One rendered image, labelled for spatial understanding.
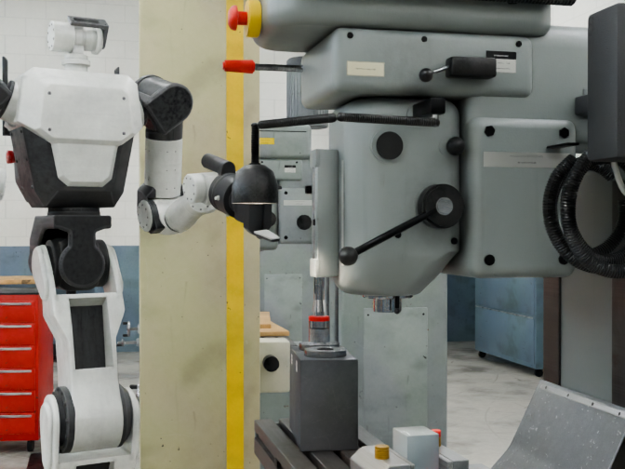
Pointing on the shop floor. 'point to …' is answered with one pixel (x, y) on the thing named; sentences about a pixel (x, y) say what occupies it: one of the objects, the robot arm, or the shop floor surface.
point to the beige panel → (200, 256)
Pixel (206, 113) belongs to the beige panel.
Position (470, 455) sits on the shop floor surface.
